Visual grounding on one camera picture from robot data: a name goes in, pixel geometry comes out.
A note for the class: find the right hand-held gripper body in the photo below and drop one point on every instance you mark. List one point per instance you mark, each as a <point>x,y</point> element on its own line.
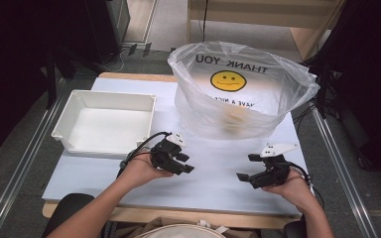
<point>274,172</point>

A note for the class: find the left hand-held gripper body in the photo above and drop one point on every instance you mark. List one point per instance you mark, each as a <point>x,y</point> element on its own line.
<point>162,155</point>

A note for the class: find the white plastic tray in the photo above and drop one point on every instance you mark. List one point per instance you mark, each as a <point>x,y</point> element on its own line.
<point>109,130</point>

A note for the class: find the clear plastic bag smiley print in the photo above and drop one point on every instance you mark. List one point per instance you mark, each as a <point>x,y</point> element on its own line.
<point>244,99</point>

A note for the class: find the person's left hand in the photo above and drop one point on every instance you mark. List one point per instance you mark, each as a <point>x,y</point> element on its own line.
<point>140,170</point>

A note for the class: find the person's right hand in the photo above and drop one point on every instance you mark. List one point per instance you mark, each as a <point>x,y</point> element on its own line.
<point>296,190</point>

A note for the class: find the wooden table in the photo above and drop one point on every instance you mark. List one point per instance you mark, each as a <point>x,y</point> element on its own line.
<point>178,218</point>

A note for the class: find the black chair armrest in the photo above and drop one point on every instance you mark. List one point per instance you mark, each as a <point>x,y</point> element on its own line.
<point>294,229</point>
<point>67,211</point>

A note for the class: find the person's beige clothing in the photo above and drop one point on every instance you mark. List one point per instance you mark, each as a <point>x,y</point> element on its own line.
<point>185,231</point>

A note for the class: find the black tripod stand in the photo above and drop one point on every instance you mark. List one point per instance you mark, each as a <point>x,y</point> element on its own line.
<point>324,86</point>

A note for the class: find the wooden shelf unit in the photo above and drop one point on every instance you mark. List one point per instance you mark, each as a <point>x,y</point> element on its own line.
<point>304,36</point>

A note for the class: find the black metal stand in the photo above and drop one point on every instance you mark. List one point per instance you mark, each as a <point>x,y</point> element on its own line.
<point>50,82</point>

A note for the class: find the dark curtain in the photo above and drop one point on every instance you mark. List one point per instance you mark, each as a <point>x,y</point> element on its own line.
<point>10,66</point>
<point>373,82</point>

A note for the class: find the black cabinet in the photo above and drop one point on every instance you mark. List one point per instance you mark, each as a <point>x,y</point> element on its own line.
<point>102,29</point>

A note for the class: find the aluminium floor rail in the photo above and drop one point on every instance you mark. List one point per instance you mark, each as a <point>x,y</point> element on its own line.
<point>20,168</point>
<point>344,175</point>

